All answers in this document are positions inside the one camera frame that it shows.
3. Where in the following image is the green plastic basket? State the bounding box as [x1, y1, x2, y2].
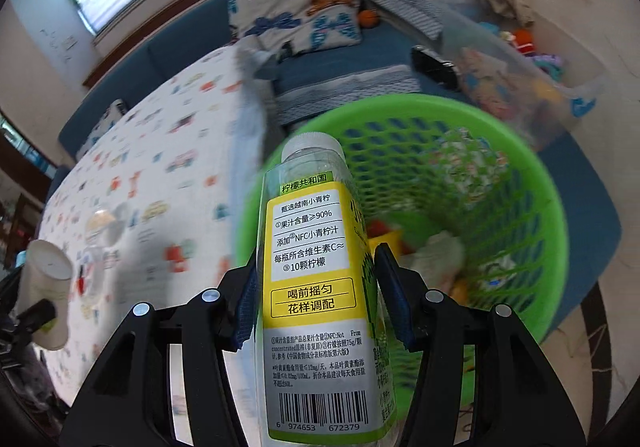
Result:
[232, 94, 563, 409]

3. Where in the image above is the printed blanket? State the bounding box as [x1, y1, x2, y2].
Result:
[37, 47, 282, 428]

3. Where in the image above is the yellow label juice bottle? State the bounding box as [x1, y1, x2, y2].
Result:
[252, 131, 401, 444]

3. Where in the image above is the small printed pillow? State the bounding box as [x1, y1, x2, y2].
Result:
[75, 100, 127, 161]

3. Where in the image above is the clear plastic storage box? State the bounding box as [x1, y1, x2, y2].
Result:
[440, 10, 609, 151]

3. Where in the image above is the black device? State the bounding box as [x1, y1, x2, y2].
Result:
[411, 44, 461, 91]

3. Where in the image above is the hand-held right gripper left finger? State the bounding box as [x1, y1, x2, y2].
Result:
[60, 263, 261, 447]

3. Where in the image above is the white paper cup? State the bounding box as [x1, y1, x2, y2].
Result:
[17, 239, 76, 351]

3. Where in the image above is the blue striped cloth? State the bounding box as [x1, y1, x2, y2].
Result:
[367, 0, 447, 41]

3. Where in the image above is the yellow snack packet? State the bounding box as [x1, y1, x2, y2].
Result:
[367, 229, 405, 259]

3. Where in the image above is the clear plastic bottle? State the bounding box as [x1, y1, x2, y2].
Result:
[80, 207, 128, 300]

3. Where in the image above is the blue sofa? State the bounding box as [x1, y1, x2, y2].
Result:
[57, 0, 623, 343]

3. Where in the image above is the red-stained tissue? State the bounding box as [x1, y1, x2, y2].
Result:
[400, 232, 469, 289]

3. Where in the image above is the blue white striped towel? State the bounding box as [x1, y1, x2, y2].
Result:
[276, 64, 422, 126]

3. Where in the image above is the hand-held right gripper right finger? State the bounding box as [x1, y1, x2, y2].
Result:
[372, 242, 586, 447]

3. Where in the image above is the butterfly print pillow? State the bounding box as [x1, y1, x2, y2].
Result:
[225, 0, 363, 59]

